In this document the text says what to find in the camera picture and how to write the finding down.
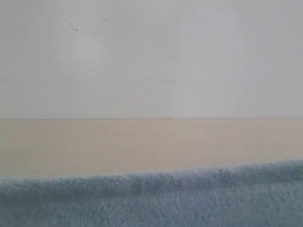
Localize light blue fleece towel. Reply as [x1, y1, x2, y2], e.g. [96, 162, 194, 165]
[0, 160, 303, 227]

